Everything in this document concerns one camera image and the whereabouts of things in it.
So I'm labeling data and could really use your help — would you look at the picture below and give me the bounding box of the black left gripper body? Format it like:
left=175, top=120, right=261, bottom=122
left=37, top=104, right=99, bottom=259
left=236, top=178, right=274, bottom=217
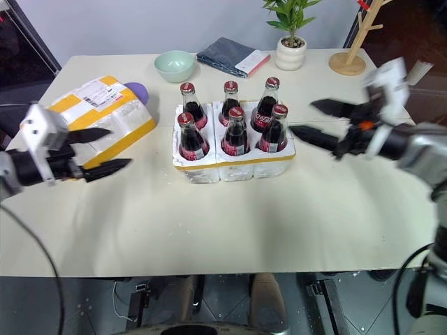
left=43, top=132, right=88, bottom=183

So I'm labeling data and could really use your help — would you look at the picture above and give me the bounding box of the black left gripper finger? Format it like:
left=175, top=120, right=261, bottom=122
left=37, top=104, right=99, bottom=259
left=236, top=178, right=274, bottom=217
left=66, top=127, right=113, bottom=145
left=83, top=158, right=133, bottom=184

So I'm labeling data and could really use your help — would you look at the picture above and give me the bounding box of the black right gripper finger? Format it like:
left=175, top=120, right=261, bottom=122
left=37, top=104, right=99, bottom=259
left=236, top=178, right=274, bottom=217
left=289, top=125, right=346, bottom=155
left=309, top=98, right=356, bottom=119

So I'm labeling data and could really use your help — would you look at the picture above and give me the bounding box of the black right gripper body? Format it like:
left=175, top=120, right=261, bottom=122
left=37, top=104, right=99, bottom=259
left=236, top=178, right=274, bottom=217
left=335, top=100, right=381, bottom=161

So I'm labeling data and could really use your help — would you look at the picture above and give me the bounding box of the yellow taped white foam box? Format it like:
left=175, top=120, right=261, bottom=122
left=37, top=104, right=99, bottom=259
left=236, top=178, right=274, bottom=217
left=45, top=75, right=157, bottom=171

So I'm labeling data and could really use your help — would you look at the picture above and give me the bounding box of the glass cola bottle red cap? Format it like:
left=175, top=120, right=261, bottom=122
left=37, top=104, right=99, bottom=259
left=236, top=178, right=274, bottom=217
left=250, top=76, right=281, bottom=134
left=218, top=80, right=242, bottom=127
left=179, top=82, right=210, bottom=131
left=255, top=103, right=289, bottom=154
left=220, top=105, right=251, bottom=157
left=177, top=111, right=211, bottom=163

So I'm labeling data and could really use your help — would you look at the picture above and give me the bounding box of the white foam bottle crate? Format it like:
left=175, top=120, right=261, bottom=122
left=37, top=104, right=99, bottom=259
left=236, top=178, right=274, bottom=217
left=171, top=100, right=298, bottom=184

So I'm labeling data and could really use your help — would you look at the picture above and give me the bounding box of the wooden branch rack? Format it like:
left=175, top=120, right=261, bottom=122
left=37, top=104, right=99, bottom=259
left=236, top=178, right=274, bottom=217
left=328, top=0, right=386, bottom=76

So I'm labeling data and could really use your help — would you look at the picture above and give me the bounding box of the purple rounded object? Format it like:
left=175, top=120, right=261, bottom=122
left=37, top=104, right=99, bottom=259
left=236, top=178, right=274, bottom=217
left=123, top=81, right=151, bottom=106

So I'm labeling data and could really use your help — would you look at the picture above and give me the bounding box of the green plant in white pot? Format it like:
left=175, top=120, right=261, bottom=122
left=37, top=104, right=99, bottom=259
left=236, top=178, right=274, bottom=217
left=261, top=0, right=323, bottom=72

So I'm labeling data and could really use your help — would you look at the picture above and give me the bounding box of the grey paper roll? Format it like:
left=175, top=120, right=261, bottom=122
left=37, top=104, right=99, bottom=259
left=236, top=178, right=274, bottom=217
left=406, top=59, right=434, bottom=87

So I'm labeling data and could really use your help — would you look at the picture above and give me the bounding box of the white pink-edged booklet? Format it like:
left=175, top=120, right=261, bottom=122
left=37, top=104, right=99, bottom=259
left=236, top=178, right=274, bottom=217
left=234, top=49, right=272, bottom=75

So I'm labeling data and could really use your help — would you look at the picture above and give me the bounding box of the light green bowl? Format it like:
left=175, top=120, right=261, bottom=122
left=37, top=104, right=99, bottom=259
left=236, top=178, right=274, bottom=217
left=154, top=50, right=196, bottom=84

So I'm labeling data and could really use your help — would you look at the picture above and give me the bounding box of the folded dark blue cloth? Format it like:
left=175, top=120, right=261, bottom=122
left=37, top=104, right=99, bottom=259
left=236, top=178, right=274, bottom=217
left=196, top=36, right=272, bottom=79

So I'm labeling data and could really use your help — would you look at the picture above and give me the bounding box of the black table foot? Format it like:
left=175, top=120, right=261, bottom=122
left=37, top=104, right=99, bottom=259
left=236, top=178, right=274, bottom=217
left=126, top=282, right=152, bottom=324
left=305, top=278, right=351, bottom=335

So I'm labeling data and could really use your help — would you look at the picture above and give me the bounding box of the brown rounded shape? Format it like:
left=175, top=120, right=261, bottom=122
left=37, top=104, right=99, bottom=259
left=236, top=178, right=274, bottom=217
left=249, top=272, right=290, bottom=333
left=159, top=274, right=206, bottom=326

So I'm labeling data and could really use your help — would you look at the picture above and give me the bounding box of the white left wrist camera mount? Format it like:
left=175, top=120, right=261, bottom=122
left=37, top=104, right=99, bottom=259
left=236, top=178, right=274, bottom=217
left=19, top=103, right=71, bottom=186

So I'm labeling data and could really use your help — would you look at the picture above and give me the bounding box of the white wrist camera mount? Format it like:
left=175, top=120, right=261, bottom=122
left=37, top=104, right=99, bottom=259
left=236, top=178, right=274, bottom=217
left=19, top=103, right=71, bottom=186
left=362, top=57, right=411, bottom=158

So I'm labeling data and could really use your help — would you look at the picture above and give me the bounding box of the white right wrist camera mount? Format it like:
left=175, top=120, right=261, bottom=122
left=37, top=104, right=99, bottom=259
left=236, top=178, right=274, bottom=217
left=362, top=57, right=411, bottom=158

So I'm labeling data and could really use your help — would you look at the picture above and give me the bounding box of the black window frame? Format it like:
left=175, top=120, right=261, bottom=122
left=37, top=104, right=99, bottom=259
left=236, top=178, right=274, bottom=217
left=9, top=0, right=63, bottom=75

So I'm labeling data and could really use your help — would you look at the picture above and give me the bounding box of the thin white cable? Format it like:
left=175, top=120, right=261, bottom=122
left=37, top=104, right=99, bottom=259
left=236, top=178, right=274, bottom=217
left=112, top=278, right=138, bottom=322

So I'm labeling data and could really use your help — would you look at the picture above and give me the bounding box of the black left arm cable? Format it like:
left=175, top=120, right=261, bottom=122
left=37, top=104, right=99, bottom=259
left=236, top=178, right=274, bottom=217
left=0, top=204, right=66, bottom=335

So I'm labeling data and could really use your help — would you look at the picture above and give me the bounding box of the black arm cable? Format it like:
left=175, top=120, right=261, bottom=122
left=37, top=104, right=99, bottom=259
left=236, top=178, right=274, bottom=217
left=0, top=204, right=66, bottom=335
left=393, top=242, right=438, bottom=335

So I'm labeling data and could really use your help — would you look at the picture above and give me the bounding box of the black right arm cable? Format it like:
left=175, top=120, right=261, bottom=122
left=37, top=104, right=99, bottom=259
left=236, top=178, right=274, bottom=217
left=393, top=242, right=438, bottom=335

